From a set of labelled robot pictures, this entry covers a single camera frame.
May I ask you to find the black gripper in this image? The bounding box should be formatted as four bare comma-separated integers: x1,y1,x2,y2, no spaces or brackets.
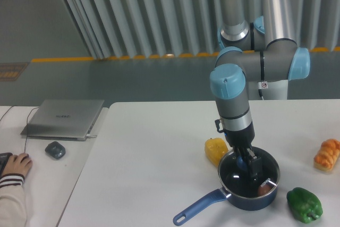
224,124,262,178

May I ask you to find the glass pot lid blue knob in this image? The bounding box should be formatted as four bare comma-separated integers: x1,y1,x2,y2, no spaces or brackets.
218,147,280,199

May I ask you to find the white striped sleeve forearm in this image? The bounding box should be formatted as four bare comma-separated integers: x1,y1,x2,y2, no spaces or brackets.
1,173,27,226

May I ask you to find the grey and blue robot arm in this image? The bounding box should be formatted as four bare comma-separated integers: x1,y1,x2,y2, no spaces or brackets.
210,0,310,179

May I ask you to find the person's hand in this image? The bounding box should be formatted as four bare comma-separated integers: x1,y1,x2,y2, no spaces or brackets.
1,153,33,178

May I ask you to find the yellow bell pepper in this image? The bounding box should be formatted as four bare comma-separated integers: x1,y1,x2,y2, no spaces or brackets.
205,138,229,167

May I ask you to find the dark blue saucepan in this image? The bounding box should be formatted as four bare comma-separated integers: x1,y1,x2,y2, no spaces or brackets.
173,147,280,226

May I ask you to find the green bell pepper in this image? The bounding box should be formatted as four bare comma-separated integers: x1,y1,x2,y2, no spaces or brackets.
286,187,323,224

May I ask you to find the orange braided bread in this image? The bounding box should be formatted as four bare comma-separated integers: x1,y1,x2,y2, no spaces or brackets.
313,139,339,172

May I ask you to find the grey closed laptop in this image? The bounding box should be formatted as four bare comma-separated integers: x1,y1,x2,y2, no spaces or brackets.
21,99,104,141

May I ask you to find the black keyboard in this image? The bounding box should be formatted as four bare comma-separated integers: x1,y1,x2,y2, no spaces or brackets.
0,153,13,175

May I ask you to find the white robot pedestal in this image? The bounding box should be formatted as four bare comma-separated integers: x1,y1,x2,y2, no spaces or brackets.
246,80,288,100

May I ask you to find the black mouse cable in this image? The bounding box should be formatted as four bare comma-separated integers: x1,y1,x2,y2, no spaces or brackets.
22,106,40,154

